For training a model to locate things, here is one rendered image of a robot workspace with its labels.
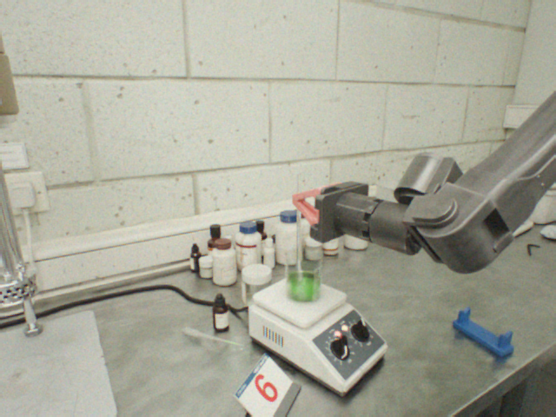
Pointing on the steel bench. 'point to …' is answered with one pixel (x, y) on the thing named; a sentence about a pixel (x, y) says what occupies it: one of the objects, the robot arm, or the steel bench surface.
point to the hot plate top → (329, 298)
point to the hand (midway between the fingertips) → (298, 199)
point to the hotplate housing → (290, 335)
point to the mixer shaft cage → (9, 273)
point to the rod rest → (501, 346)
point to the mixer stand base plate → (56, 371)
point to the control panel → (359, 354)
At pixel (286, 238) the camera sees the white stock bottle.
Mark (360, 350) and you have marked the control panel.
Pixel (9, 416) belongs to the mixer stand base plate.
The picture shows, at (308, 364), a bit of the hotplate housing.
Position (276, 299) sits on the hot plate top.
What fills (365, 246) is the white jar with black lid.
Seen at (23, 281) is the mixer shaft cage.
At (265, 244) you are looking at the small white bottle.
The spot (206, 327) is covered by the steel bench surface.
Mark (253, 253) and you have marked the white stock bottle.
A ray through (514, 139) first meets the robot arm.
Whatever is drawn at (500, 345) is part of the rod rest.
